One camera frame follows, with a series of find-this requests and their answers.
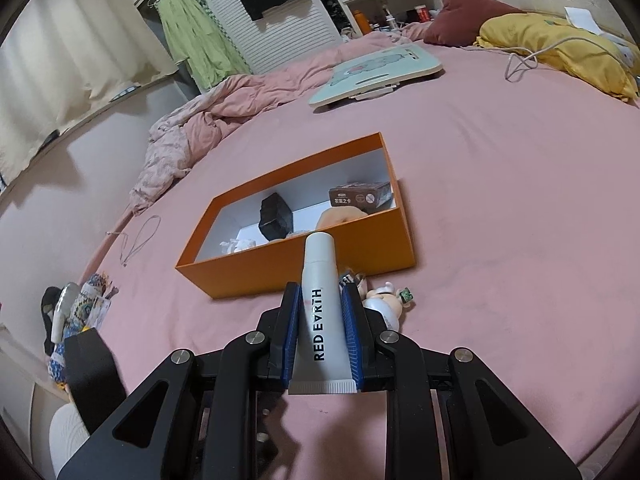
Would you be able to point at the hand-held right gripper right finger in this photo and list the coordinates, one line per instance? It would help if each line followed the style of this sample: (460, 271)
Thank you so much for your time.
(352, 340)

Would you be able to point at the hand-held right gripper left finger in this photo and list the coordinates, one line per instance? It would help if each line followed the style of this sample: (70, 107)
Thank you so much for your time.
(290, 340)

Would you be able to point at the white cosmetic tube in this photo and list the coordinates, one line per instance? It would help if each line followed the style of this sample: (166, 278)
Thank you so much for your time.
(320, 280)

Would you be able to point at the orange cardboard box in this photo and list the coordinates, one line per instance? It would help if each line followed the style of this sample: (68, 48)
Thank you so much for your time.
(260, 270)

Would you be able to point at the tan round plush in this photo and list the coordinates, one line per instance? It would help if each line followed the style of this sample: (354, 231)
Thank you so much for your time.
(342, 220)

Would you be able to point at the black pouch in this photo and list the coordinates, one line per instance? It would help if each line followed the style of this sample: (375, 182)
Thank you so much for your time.
(275, 217)

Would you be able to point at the brown snack packet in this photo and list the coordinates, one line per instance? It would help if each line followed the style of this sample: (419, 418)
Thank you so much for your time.
(355, 196)

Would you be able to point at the person's left forearm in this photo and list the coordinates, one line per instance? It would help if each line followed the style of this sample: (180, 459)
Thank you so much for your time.
(67, 435)

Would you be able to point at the small white figurine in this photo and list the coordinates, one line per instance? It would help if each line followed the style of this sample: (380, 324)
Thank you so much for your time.
(385, 305)

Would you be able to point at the patterned cloth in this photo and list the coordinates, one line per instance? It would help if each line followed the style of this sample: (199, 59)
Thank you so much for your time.
(90, 305)

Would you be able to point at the white curved object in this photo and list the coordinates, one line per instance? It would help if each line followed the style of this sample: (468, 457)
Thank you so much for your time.
(64, 305)

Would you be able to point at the black cloth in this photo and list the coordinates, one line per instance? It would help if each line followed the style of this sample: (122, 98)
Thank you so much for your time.
(49, 310)

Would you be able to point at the pink crumpled quilt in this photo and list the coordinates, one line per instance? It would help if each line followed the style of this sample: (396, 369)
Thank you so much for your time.
(210, 120)

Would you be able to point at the teal cartoon lap desk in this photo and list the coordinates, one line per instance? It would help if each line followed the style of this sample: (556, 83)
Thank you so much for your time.
(375, 72)

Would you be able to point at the white louvered door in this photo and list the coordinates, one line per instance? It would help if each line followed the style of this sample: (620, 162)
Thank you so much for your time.
(295, 35)

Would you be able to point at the cream curtain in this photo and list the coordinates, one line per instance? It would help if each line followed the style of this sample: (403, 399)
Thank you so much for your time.
(50, 70)

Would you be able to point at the orange bottle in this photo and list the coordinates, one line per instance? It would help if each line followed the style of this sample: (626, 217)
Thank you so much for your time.
(361, 22)

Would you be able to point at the green hanging garment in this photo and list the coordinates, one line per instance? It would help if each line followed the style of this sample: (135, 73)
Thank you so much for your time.
(195, 35)

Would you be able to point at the small white bottle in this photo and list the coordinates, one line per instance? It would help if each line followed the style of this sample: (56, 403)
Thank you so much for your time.
(390, 20)

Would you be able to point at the red cup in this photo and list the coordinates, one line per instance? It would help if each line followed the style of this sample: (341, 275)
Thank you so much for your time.
(421, 14)

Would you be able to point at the brown pillow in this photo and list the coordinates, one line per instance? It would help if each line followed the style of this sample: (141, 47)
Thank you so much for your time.
(465, 15)

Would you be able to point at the yellow pillow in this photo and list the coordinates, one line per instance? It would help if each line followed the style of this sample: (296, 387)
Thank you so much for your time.
(550, 42)

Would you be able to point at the white paper box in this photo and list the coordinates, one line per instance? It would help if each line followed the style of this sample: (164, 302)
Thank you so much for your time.
(582, 19)

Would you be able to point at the white power strip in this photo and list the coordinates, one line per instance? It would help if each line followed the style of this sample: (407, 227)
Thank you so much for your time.
(627, 52)

